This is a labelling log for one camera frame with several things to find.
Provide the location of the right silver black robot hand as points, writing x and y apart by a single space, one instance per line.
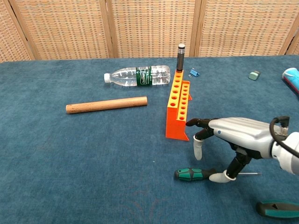
245 133

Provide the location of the slim green black screwdriver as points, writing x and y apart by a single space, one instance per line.
189 173

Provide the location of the orange tool holder rack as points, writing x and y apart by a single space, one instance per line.
174 126

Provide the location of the large teal black screwdriver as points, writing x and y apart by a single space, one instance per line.
280 210

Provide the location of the silver metal precision screwdriver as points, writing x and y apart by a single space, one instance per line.
180 60

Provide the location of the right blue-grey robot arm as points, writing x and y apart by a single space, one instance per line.
289 154

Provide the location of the small green eraser block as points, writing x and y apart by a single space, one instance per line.
253 75

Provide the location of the light blue cylindrical tube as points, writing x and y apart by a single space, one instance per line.
292 78

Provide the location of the blue binder clip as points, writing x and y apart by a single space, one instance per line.
194 72

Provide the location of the clear plastic water bottle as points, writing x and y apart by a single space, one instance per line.
123 75

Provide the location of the wooden dowel rod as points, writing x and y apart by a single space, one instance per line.
105 105

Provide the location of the blue felt table mat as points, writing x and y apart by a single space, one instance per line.
93 163

